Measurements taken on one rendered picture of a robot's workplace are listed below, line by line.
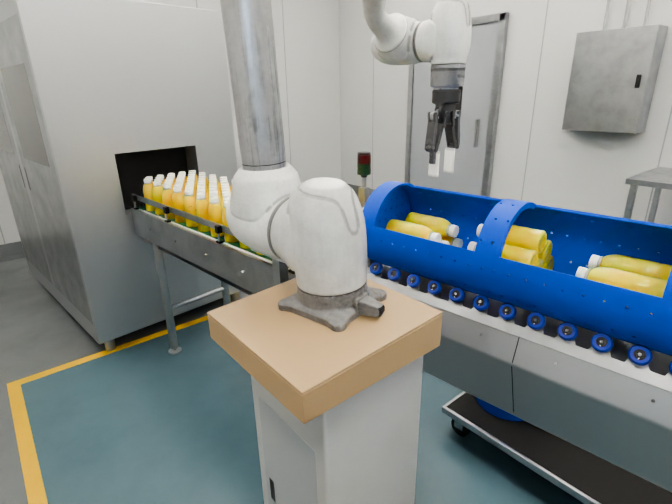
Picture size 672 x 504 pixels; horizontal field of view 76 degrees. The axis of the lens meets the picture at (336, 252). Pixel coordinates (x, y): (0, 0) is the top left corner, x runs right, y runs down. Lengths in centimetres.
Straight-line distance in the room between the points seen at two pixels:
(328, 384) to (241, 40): 67
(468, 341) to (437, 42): 80
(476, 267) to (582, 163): 368
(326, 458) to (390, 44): 102
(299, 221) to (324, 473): 51
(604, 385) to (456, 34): 91
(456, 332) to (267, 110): 80
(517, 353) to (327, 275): 60
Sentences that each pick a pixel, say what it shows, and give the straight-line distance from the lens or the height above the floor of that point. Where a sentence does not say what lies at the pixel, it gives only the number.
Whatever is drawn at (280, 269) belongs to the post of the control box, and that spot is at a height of 95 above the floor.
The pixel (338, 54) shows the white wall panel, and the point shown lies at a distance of 688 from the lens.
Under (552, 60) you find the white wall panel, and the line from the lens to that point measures 494.
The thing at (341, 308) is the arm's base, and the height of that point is 110.
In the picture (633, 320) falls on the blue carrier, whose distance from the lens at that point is 112.
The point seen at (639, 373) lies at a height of 93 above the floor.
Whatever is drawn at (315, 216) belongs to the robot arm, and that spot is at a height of 130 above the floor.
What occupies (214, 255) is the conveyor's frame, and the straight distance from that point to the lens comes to 204.
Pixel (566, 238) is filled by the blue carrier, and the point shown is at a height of 112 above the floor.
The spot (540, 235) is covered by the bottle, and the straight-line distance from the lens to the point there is 124.
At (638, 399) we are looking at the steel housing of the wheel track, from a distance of 121.
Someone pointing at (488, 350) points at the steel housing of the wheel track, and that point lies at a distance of 129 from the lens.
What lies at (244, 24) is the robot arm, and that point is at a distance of 96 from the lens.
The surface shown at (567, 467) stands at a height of 15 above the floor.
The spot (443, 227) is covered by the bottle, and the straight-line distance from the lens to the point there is 142.
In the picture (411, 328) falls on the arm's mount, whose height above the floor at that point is 108.
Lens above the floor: 152
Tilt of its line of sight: 20 degrees down
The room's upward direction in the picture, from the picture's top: 1 degrees counter-clockwise
